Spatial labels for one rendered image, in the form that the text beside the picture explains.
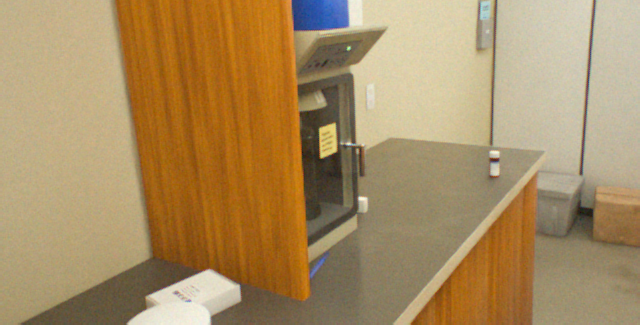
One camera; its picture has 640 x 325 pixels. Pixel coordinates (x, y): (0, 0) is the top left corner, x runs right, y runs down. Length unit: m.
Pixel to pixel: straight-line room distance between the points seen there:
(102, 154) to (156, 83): 0.23
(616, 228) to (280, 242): 3.00
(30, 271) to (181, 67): 0.56
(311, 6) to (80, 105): 0.59
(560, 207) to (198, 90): 3.02
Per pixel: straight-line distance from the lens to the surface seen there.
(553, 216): 3.91
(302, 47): 1.12
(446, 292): 1.49
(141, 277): 1.42
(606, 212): 3.89
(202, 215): 1.32
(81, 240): 1.42
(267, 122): 1.10
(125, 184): 1.46
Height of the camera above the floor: 1.55
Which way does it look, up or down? 14 degrees down
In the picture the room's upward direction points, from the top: 3 degrees counter-clockwise
